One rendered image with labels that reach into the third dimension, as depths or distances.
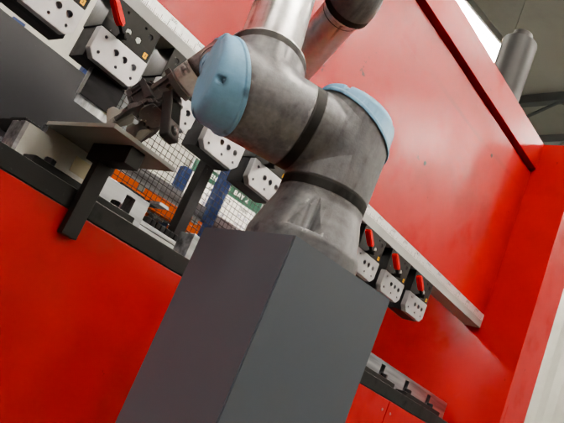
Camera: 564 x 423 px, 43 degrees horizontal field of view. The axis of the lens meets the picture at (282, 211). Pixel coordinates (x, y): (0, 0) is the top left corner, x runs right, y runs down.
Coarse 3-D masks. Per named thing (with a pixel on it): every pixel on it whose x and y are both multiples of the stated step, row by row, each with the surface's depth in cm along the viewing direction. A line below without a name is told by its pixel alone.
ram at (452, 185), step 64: (128, 0) 171; (192, 0) 185; (320, 0) 221; (384, 0) 245; (384, 64) 249; (448, 64) 280; (448, 128) 285; (384, 192) 257; (448, 192) 290; (512, 192) 333; (448, 256) 295
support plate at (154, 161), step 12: (60, 132) 162; (72, 132) 158; (84, 132) 155; (96, 132) 151; (108, 132) 148; (120, 132) 145; (84, 144) 164; (120, 144) 153; (132, 144) 149; (156, 156) 152; (144, 168) 162; (156, 168) 158; (168, 168) 155
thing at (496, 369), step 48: (528, 192) 341; (528, 240) 330; (528, 288) 319; (384, 336) 350; (432, 336) 335; (480, 336) 321; (528, 336) 311; (432, 384) 324; (480, 384) 311; (528, 384) 317
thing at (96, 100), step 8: (88, 72) 170; (96, 72) 170; (88, 80) 169; (96, 80) 170; (104, 80) 172; (80, 88) 168; (88, 88) 169; (96, 88) 170; (104, 88) 172; (112, 88) 174; (120, 88) 175; (80, 96) 168; (88, 96) 169; (96, 96) 171; (104, 96) 172; (112, 96) 174; (120, 96) 175; (80, 104) 169; (88, 104) 170; (96, 104) 171; (104, 104) 172; (112, 104) 174; (96, 112) 172; (104, 112) 173; (104, 120) 174
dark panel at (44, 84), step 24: (0, 24) 204; (0, 48) 204; (24, 48) 210; (48, 48) 215; (0, 72) 205; (24, 72) 210; (48, 72) 216; (72, 72) 222; (0, 96) 206; (24, 96) 211; (48, 96) 217; (72, 96) 223; (48, 120) 217; (72, 120) 223; (96, 120) 230
